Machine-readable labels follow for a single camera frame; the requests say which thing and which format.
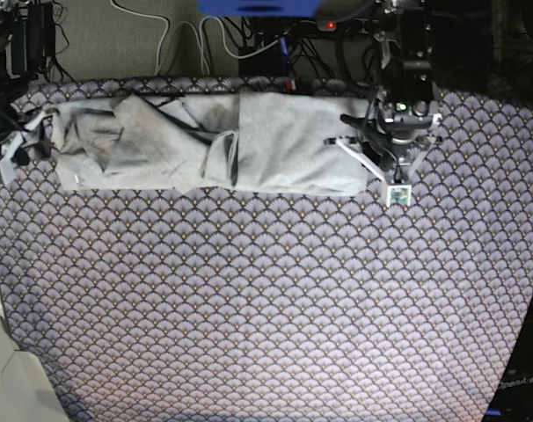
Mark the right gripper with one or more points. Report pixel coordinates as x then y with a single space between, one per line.
16 144

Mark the fan patterned tablecloth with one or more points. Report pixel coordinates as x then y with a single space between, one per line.
216 305

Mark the light grey T-shirt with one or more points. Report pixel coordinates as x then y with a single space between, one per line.
258 142

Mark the black power adapter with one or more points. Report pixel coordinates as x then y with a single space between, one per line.
33 39

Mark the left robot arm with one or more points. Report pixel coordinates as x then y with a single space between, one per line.
399 75

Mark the black power strip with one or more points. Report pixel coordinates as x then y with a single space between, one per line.
355 26

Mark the beige plastic bin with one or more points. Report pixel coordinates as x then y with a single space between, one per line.
26 394

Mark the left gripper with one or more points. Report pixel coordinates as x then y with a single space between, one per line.
391 146

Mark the red black table clamp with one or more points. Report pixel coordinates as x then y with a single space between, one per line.
292 86

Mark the black box on floor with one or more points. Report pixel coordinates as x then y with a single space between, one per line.
268 63

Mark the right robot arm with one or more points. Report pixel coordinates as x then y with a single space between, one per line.
12 87

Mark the blue box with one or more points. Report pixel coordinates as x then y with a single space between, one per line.
259 8

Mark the black OpenArm case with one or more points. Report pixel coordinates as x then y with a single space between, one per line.
513 399

